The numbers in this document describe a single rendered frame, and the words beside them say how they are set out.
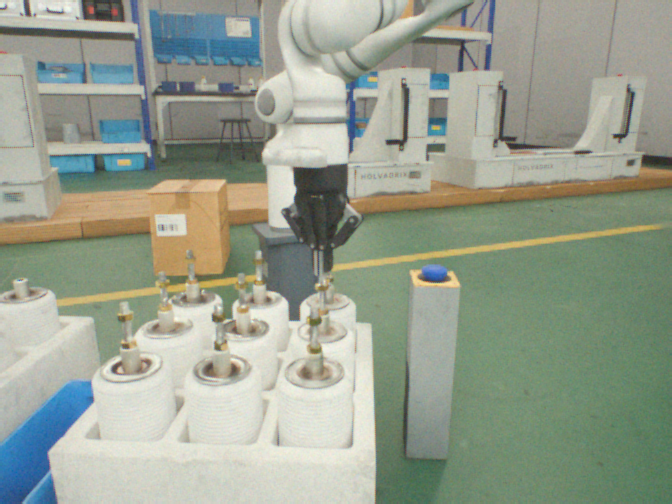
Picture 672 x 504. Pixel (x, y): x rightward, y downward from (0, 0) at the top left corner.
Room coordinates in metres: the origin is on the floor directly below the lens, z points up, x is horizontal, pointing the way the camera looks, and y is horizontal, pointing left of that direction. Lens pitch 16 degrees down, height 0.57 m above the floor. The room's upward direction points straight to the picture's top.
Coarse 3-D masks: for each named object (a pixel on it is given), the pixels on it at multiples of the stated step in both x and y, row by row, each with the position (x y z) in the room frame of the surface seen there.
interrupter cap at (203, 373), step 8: (208, 360) 0.58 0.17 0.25; (232, 360) 0.58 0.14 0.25; (240, 360) 0.57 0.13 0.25; (248, 360) 0.57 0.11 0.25; (200, 368) 0.55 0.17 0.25; (208, 368) 0.56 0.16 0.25; (232, 368) 0.56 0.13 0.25; (240, 368) 0.56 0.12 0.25; (248, 368) 0.55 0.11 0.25; (192, 376) 0.54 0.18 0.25; (200, 376) 0.54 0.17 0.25; (208, 376) 0.54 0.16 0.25; (216, 376) 0.54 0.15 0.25; (224, 376) 0.54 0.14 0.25; (232, 376) 0.53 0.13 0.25; (240, 376) 0.53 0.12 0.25; (208, 384) 0.52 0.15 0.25; (216, 384) 0.52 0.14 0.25; (224, 384) 0.52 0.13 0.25
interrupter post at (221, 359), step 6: (228, 348) 0.56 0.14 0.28; (216, 354) 0.54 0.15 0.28; (222, 354) 0.55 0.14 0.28; (228, 354) 0.55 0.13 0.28; (216, 360) 0.54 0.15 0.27; (222, 360) 0.55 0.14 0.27; (228, 360) 0.55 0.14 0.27; (216, 366) 0.55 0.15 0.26; (222, 366) 0.54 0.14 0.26; (228, 366) 0.55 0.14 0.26; (216, 372) 0.55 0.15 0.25; (222, 372) 0.54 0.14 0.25; (228, 372) 0.55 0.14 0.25
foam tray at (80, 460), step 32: (288, 352) 0.74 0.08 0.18; (96, 416) 0.56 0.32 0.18; (352, 416) 0.59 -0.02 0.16; (64, 448) 0.50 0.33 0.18; (96, 448) 0.50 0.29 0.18; (128, 448) 0.50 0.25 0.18; (160, 448) 0.50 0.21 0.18; (192, 448) 0.50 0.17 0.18; (224, 448) 0.50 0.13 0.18; (256, 448) 0.50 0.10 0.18; (288, 448) 0.50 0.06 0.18; (320, 448) 0.50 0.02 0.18; (352, 448) 0.50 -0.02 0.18; (64, 480) 0.49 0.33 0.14; (96, 480) 0.49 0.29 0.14; (128, 480) 0.48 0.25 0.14; (160, 480) 0.48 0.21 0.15; (192, 480) 0.48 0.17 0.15; (224, 480) 0.48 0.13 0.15; (256, 480) 0.48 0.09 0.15; (288, 480) 0.47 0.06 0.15; (320, 480) 0.47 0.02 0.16; (352, 480) 0.47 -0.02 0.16
